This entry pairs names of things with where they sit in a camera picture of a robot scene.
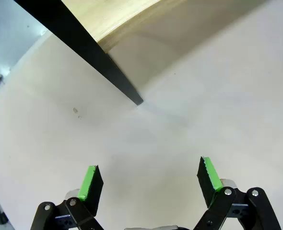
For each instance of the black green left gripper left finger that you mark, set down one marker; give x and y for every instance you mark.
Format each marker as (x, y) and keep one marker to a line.
(91, 189)

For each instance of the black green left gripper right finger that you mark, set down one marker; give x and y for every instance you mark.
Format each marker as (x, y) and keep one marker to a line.
(209, 179)

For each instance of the black frame wooden shelf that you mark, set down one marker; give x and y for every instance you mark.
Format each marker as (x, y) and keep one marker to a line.
(88, 40)

